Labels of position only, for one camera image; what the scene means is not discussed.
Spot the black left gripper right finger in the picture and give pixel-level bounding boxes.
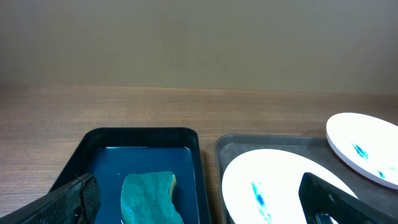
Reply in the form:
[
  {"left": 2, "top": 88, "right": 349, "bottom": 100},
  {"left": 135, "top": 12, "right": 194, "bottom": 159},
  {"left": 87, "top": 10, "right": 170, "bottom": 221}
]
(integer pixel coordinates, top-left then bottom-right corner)
[{"left": 298, "top": 172, "right": 397, "bottom": 224}]

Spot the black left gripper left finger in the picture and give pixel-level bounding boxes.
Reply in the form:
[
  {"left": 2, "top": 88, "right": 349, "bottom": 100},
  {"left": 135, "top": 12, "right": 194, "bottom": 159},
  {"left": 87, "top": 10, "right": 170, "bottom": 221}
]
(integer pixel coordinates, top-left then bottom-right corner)
[{"left": 1, "top": 173, "right": 101, "bottom": 224}]

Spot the white plate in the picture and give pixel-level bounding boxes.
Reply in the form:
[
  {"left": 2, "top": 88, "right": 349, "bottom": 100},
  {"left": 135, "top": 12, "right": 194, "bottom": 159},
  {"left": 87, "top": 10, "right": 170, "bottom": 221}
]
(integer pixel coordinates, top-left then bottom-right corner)
[
  {"left": 221, "top": 149, "right": 356, "bottom": 224},
  {"left": 326, "top": 113, "right": 397, "bottom": 190}
]

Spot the green yellow sponge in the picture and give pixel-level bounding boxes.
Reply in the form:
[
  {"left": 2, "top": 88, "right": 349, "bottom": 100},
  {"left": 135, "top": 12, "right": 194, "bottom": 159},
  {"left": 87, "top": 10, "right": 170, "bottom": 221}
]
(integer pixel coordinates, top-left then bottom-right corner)
[{"left": 121, "top": 172, "right": 183, "bottom": 224}]

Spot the grey metal tray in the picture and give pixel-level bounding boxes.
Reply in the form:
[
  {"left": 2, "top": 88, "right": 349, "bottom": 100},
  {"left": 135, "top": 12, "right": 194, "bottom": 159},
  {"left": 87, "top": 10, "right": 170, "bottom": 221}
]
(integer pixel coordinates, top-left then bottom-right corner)
[{"left": 215, "top": 134, "right": 397, "bottom": 218}]

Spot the black water tray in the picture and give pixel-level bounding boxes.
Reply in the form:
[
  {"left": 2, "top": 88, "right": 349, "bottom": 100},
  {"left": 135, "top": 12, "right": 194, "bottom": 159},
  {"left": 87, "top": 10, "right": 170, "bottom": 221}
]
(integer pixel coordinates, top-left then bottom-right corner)
[{"left": 51, "top": 128, "right": 211, "bottom": 224}]

